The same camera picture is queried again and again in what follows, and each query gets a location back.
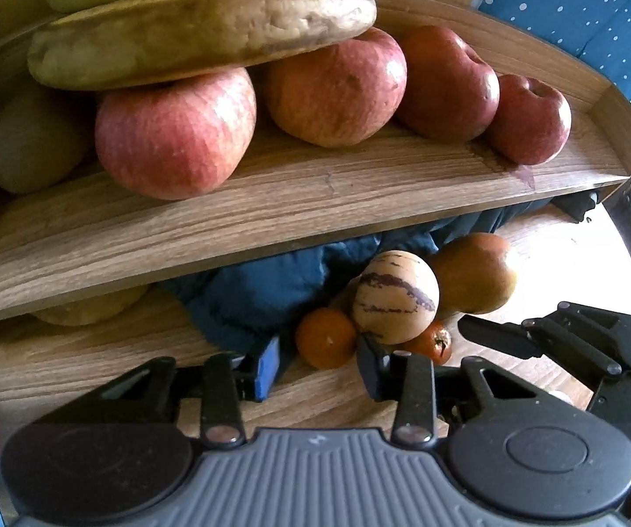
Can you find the yellow pear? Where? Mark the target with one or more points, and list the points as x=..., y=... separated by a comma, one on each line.
x=90, y=307

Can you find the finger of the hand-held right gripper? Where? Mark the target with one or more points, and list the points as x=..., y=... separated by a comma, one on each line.
x=496, y=337

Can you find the small orange tomato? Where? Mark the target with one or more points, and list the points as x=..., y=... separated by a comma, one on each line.
x=326, y=337
x=430, y=343

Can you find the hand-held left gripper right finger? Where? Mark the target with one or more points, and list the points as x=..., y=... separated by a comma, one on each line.
x=371, y=368

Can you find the wooden shelf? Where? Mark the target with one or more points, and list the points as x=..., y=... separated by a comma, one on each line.
x=304, y=186

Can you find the brown spotted banana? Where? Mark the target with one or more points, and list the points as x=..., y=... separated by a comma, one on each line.
x=200, y=27

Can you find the striped pepino melon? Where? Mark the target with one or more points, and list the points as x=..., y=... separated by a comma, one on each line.
x=395, y=296

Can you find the dark red apple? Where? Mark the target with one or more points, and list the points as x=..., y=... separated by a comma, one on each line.
x=529, y=118
x=447, y=82

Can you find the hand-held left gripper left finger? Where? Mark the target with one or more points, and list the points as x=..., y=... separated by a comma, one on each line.
x=269, y=368

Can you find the dark blue cloth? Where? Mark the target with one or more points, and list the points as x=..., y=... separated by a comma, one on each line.
x=266, y=285

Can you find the pink striped apple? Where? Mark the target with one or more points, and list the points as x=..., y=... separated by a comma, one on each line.
x=337, y=88
x=175, y=132

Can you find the brown green pear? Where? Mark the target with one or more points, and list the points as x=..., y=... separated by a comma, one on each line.
x=474, y=274

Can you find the brown kiwi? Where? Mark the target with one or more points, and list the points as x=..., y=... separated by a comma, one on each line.
x=32, y=142

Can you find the blue dotted fabric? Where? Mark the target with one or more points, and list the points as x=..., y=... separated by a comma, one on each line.
x=584, y=11

